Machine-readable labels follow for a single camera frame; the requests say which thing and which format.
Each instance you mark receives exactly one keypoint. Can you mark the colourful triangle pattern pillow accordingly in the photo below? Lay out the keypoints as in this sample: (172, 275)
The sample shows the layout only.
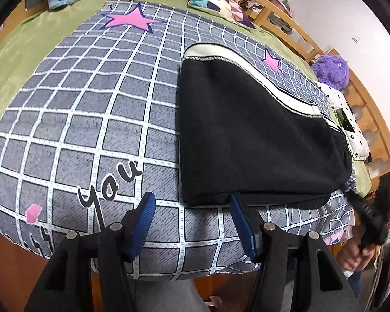
(214, 5)

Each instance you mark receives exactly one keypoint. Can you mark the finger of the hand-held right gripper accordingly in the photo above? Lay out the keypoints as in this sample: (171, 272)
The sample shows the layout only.
(360, 203)
(388, 191)

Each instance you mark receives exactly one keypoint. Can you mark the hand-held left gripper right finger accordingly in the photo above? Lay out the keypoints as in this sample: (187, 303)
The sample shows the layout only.
(243, 227)

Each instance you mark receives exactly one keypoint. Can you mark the person's right hand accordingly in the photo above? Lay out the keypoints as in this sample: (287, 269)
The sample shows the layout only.
(352, 253)

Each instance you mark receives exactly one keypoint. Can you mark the pile of boxes and papers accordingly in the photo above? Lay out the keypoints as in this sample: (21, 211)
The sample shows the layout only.
(279, 19)

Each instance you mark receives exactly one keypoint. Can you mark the black pants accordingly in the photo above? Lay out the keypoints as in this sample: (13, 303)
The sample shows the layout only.
(247, 136)

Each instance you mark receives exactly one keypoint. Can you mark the green blanket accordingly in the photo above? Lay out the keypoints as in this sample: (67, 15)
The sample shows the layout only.
(19, 45)

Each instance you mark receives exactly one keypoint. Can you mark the white flower print pillow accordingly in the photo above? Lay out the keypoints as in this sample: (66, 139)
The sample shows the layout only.
(336, 99)

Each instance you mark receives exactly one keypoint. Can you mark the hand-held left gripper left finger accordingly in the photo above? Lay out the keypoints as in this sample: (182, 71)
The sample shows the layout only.
(143, 221)

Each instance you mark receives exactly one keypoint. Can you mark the grey grid star quilt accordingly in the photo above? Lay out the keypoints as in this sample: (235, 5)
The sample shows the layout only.
(84, 104)

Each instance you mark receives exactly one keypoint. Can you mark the star print white sheet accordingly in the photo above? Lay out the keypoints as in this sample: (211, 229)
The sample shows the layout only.
(333, 237)

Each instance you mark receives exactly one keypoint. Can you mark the purple plush toy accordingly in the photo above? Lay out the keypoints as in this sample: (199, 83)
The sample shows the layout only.
(331, 71)

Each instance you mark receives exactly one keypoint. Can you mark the wooden bed frame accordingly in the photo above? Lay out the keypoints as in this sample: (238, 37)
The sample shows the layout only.
(9, 266)

